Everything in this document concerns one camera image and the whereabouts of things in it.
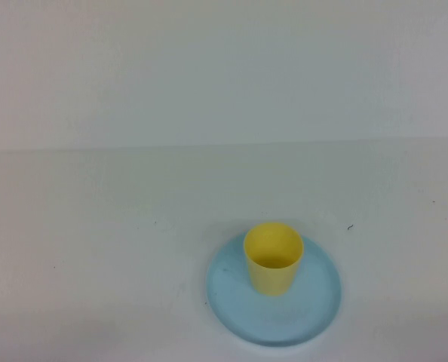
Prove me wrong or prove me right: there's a yellow plastic cup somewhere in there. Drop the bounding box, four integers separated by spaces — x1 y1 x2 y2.
243 222 305 297

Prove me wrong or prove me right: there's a light blue round plate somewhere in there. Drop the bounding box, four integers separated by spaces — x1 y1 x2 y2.
204 230 344 348

